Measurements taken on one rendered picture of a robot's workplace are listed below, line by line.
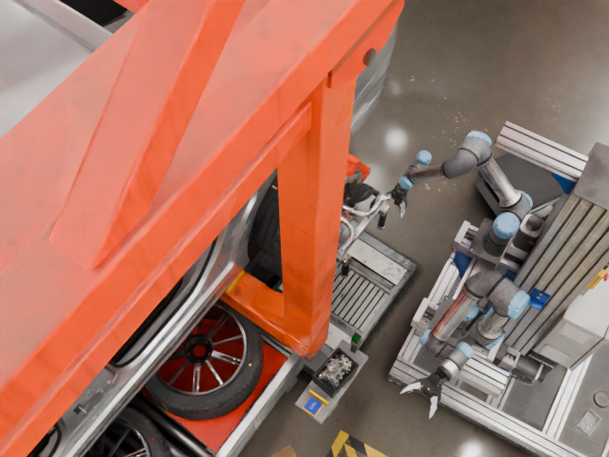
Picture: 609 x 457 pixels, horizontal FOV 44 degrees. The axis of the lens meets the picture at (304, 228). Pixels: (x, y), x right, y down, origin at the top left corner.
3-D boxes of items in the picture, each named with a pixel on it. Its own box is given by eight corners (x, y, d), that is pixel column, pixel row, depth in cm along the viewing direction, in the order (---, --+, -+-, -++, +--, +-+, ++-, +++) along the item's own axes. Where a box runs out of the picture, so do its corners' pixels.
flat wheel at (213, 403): (171, 288, 431) (165, 272, 410) (280, 325, 422) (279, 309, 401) (121, 397, 403) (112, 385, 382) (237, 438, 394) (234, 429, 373)
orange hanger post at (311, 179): (304, 319, 398) (313, -36, 178) (329, 336, 393) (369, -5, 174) (283, 346, 391) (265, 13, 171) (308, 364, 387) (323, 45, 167)
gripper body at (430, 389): (433, 403, 313) (451, 383, 317) (434, 396, 306) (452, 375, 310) (419, 392, 316) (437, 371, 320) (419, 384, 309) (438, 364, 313)
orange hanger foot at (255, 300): (226, 267, 410) (219, 239, 380) (304, 321, 397) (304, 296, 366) (206, 290, 404) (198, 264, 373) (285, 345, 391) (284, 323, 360)
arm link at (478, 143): (506, 228, 380) (449, 150, 357) (519, 206, 386) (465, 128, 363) (526, 228, 370) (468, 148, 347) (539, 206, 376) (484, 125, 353)
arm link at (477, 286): (477, 261, 307) (412, 345, 329) (498, 278, 304) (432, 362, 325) (486, 255, 317) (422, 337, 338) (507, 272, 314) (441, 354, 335)
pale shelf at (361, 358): (342, 340, 403) (342, 338, 400) (368, 358, 399) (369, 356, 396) (294, 405, 387) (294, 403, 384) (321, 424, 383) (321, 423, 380)
